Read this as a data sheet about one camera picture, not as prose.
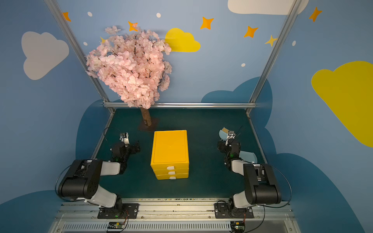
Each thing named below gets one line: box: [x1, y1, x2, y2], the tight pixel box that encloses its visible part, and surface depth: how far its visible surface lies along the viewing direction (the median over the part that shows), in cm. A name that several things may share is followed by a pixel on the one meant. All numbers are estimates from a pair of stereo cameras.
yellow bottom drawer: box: [155, 172, 189, 181], surface depth 84 cm
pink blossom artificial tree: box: [85, 25, 173, 127], surface depth 72 cm
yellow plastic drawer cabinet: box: [150, 130, 190, 181], surface depth 76 cm
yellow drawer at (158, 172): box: [152, 167, 190, 177], surface depth 78 cm
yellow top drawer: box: [150, 161, 190, 171], surface depth 72 cm
